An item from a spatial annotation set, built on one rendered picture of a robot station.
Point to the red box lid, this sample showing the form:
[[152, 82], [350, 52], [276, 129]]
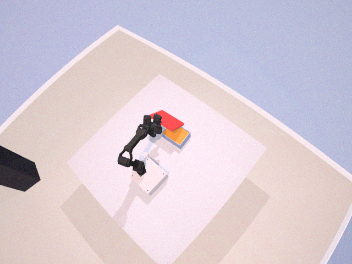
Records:
[[168, 120]]

